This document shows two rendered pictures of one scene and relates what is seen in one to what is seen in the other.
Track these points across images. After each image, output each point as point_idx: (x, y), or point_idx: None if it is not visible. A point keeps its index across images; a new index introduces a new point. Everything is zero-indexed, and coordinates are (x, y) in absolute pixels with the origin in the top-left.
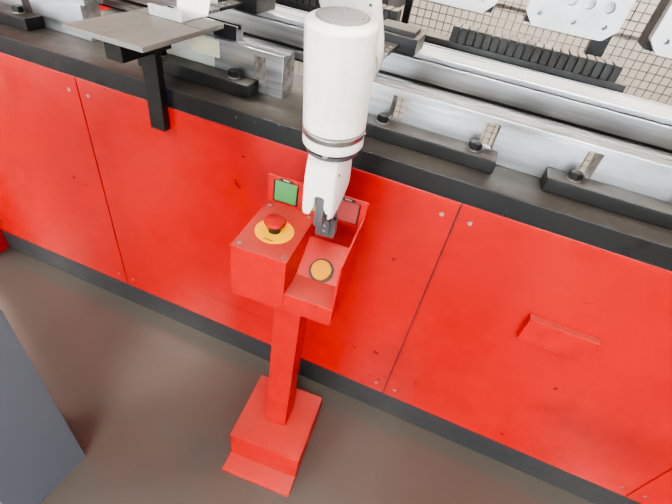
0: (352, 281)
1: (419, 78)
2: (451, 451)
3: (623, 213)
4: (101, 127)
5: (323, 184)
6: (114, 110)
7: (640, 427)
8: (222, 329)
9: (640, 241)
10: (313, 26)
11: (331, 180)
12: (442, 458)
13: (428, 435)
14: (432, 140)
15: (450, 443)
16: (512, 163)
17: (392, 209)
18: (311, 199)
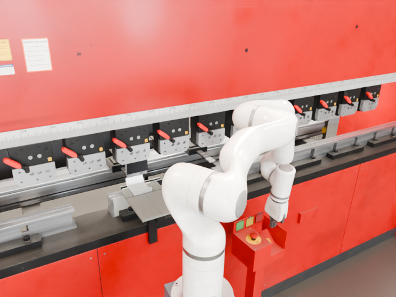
0: None
1: None
2: (293, 291)
3: (304, 167)
4: (110, 266)
5: (286, 209)
6: (121, 250)
7: (333, 225)
8: None
9: (315, 172)
10: (287, 174)
11: (287, 206)
12: (294, 296)
13: (281, 293)
14: (251, 178)
15: (289, 289)
16: None
17: (253, 208)
18: (283, 215)
